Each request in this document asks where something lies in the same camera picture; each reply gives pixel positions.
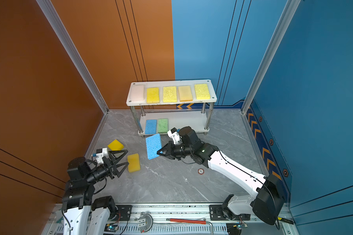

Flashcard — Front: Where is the aluminium right corner post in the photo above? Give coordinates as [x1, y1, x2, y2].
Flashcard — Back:
[241, 0, 301, 115]

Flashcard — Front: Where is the yellow cellulose sponge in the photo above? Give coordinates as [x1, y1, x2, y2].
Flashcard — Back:
[194, 83, 210, 100]
[163, 86, 177, 103]

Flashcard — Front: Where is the white two-tier metal shelf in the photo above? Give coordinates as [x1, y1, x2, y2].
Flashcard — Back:
[126, 79, 217, 136]

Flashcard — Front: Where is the white foam sponge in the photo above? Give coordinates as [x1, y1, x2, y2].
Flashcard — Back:
[130, 85, 145, 102]

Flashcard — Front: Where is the aluminium left corner post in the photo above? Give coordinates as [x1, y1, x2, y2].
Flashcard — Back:
[36, 0, 109, 115]

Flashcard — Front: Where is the orange-yellow thick sponge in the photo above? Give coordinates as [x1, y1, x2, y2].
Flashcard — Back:
[178, 85, 193, 102]

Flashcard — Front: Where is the circuit board right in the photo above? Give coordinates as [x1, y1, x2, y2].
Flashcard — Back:
[233, 221, 248, 231]

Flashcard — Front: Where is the green circuit board left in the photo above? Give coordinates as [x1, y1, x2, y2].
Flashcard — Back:
[105, 223, 119, 233]

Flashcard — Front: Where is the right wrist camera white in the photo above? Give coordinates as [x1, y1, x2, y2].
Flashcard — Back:
[167, 128, 181, 145]

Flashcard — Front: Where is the blue cellulose sponge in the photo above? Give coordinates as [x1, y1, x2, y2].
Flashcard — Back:
[145, 119, 157, 135]
[146, 134, 162, 160]

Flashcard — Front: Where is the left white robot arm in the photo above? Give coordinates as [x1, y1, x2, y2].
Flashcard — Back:
[61, 150, 132, 235]

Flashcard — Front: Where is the green cellulose sponge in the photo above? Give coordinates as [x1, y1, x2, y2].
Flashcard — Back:
[157, 118, 169, 133]

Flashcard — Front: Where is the yellow foam sponge front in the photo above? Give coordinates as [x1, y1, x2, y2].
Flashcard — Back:
[147, 87, 160, 104]

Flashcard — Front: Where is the round grey socket plate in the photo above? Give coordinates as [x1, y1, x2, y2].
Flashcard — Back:
[137, 212, 153, 233]

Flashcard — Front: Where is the red handled tool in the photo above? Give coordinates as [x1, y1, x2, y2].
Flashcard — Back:
[166, 218, 214, 235]

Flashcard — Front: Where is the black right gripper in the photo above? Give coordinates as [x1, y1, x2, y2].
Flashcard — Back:
[156, 141, 194, 161]

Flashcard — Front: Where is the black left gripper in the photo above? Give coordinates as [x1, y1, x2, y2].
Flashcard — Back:
[86, 150, 129, 186]

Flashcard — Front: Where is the yellow black tape measure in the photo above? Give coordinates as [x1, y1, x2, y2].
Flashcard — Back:
[277, 216, 295, 225]

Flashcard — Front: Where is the small orange-yellow sponge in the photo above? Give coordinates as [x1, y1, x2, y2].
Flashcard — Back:
[127, 153, 141, 173]

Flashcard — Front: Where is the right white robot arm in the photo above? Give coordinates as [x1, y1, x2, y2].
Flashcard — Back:
[157, 126, 286, 225]

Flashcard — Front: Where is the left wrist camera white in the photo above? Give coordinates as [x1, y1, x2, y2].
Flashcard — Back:
[92, 148, 108, 165]

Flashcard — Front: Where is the aluminium corner post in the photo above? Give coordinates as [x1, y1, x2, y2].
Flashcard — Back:
[36, 0, 109, 115]
[241, 0, 301, 115]

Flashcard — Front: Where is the aluminium front rail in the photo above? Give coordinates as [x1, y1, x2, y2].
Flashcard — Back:
[46, 202, 298, 235]

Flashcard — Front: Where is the small red ring marker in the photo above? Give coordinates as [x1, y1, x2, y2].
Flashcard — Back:
[198, 168, 204, 175]

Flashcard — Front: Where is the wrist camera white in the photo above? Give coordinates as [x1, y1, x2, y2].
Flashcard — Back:
[167, 128, 181, 145]
[92, 148, 108, 165]

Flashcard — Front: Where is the bright yellow foam sponge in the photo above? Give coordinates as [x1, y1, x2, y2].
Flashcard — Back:
[107, 140, 124, 151]

